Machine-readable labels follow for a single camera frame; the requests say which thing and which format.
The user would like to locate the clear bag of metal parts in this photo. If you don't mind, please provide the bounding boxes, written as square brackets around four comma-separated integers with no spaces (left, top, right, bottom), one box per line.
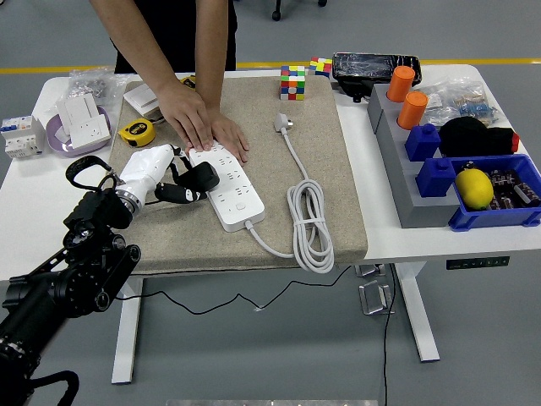
[67,66,132,107]

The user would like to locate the white power strip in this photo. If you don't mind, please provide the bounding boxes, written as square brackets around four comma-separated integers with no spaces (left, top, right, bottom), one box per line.
[188,141,266,233]

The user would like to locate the black tray wrapped in plastic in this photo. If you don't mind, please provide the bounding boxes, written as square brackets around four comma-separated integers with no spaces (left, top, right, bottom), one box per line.
[331,52,423,104]

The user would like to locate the white power cord with plug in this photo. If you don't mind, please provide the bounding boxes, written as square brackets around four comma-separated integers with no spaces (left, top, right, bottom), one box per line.
[243,112,336,275]

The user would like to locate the white circuit breaker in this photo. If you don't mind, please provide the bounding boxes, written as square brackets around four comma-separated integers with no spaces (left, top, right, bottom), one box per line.
[0,115,46,160]

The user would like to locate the person's right hand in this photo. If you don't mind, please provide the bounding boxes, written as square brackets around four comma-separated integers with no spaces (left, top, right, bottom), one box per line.
[155,81,216,152]

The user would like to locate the blue block with knob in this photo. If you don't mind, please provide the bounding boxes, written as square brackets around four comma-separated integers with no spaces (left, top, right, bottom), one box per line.
[414,156,460,199]
[404,123,442,162]

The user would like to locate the clear bag of resistors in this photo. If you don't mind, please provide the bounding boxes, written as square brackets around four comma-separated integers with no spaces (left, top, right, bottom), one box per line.
[416,75,504,128]

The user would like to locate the purple bowl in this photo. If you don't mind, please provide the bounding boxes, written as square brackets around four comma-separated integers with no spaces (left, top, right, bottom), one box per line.
[45,105,112,159]

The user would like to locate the black cloth bundle red tip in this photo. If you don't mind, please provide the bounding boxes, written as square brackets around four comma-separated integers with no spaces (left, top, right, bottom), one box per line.
[438,116,520,158]

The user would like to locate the white table leg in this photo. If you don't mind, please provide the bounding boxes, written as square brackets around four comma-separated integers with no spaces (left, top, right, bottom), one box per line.
[111,277,145,385]
[391,261,440,364]

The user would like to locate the black office chair base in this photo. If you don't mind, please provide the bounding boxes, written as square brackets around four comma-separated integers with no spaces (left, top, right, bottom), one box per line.
[270,0,329,22]

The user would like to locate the grey-brown fabric mat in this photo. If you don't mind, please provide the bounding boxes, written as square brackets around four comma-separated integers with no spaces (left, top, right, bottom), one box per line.
[105,75,369,276]

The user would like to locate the person's left hand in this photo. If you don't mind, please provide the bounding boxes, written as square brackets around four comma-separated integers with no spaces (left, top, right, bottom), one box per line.
[183,111,251,166]

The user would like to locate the silver metal bracket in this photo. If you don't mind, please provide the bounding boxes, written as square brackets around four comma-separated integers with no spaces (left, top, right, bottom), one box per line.
[354,264,386,278]
[358,278,396,316]

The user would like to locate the dark capacitors pile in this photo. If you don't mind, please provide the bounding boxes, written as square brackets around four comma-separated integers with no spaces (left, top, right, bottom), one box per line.
[485,167,541,211]

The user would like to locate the white wall switch panel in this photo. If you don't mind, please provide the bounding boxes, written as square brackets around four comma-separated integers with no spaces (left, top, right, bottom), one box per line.
[123,83,164,119]

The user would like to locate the small Rubik's cube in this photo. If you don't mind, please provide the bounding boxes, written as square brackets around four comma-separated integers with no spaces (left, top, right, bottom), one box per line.
[307,57,333,80]

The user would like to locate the black table control panel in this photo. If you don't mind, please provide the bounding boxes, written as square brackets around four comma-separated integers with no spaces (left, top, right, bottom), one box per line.
[445,255,511,271]

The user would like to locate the large Rubik's cube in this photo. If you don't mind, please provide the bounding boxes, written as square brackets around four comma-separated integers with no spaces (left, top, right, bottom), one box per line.
[279,64,307,102]

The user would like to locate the black plug adapter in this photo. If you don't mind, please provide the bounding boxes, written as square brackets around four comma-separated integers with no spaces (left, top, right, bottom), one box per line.
[176,162,221,195]

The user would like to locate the white wall socket panel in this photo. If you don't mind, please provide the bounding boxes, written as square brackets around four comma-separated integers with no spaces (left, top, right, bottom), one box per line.
[68,116,112,149]

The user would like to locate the blue plastic bin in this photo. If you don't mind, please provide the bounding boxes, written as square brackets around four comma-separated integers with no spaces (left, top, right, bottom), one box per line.
[447,153,541,233]

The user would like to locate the orange cylinder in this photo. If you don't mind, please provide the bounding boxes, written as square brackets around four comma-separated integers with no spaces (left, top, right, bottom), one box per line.
[385,65,417,103]
[396,91,429,131]

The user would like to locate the white blank panel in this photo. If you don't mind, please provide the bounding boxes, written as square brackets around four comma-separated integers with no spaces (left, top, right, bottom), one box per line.
[56,92,102,128]

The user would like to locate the black hanging cable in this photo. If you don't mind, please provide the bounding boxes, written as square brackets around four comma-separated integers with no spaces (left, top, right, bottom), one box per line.
[382,262,398,406]

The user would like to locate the thin black adapter cord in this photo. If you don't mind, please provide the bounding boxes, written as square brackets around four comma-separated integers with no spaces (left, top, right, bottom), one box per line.
[114,265,355,316]

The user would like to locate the yellow lemon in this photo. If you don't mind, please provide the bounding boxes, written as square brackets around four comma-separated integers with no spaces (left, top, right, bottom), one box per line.
[454,168,495,211]

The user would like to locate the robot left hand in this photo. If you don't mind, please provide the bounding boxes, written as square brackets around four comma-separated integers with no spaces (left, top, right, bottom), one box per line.
[118,143,210,207]

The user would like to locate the grey stepped block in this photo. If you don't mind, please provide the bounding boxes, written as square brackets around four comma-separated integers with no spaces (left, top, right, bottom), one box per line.
[366,83,462,229]

